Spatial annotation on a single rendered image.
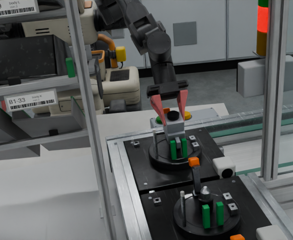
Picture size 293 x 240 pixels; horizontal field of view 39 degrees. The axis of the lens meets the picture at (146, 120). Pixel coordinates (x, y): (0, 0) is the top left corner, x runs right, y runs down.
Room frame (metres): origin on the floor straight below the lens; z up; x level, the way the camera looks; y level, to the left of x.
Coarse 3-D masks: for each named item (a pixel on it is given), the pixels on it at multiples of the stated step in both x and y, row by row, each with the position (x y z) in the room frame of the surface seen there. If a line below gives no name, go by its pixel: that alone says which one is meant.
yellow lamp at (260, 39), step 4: (260, 32) 0.82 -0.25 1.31; (264, 32) 0.81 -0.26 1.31; (260, 36) 0.81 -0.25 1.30; (264, 36) 0.81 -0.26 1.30; (260, 40) 0.81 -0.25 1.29; (264, 40) 0.81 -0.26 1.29; (256, 44) 0.83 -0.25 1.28; (260, 44) 0.81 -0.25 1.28; (264, 44) 0.81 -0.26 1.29; (256, 48) 0.83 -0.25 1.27; (260, 48) 0.81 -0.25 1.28; (264, 48) 0.81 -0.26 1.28; (256, 52) 0.83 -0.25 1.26; (260, 52) 0.81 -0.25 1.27; (264, 52) 0.81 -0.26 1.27
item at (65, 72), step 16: (0, 48) 0.73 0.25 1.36; (16, 48) 0.72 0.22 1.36; (32, 48) 0.72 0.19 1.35; (48, 48) 0.72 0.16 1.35; (64, 48) 0.80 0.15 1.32; (0, 64) 0.71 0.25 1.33; (16, 64) 0.71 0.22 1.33; (32, 64) 0.71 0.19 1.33; (48, 64) 0.71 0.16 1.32; (64, 64) 0.77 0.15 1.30; (0, 80) 0.70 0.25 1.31
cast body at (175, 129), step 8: (168, 112) 0.91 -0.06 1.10; (176, 112) 0.91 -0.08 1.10; (168, 120) 0.89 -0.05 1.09; (176, 120) 0.89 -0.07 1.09; (168, 128) 0.88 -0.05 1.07; (176, 128) 0.88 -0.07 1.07; (168, 136) 0.88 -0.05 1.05; (176, 136) 0.88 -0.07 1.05; (184, 136) 0.88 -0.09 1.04; (176, 144) 0.87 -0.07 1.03
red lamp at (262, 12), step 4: (260, 8) 0.82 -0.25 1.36; (264, 8) 0.81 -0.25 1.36; (260, 12) 0.82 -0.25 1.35; (264, 12) 0.81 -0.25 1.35; (260, 16) 0.82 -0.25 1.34; (264, 16) 0.81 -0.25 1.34; (260, 20) 0.82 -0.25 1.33; (264, 20) 0.81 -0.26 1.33; (260, 24) 0.82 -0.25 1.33; (264, 24) 0.81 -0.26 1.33; (260, 28) 0.82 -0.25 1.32; (264, 28) 0.81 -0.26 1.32
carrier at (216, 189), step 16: (160, 192) 0.76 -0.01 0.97; (176, 192) 0.76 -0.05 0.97; (192, 192) 0.72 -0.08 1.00; (208, 192) 0.66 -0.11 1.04; (224, 192) 0.74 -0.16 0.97; (240, 192) 0.73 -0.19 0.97; (144, 208) 0.72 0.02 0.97; (160, 208) 0.71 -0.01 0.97; (176, 208) 0.68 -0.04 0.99; (192, 208) 0.68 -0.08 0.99; (208, 208) 0.61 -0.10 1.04; (224, 208) 0.66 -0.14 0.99; (240, 208) 0.68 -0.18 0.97; (256, 208) 0.68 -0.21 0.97; (160, 224) 0.66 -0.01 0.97; (176, 224) 0.64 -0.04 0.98; (192, 224) 0.63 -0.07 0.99; (208, 224) 0.61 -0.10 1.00; (224, 224) 0.62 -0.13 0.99; (240, 224) 0.63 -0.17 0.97; (256, 224) 0.63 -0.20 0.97
